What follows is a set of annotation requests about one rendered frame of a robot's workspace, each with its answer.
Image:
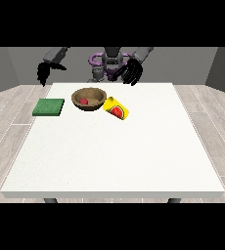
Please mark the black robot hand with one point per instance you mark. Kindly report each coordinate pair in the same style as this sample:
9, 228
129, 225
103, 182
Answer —
44, 72
131, 72

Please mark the green square pad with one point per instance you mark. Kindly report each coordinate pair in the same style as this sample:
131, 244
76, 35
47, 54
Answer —
48, 107

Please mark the brown wooden bowl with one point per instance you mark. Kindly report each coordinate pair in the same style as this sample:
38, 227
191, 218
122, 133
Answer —
89, 98

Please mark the small red ball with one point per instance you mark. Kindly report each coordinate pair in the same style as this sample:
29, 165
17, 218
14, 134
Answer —
83, 101

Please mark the grey robot trunk purple rings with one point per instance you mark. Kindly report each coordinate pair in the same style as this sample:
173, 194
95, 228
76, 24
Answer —
110, 62

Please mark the yellow cup with melon print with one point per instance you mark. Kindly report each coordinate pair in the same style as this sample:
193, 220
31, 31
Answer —
116, 108

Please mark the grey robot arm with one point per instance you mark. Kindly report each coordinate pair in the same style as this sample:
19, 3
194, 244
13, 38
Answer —
143, 53
55, 54

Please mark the dark table leg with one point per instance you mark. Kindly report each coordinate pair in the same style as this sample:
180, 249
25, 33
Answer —
174, 200
51, 200

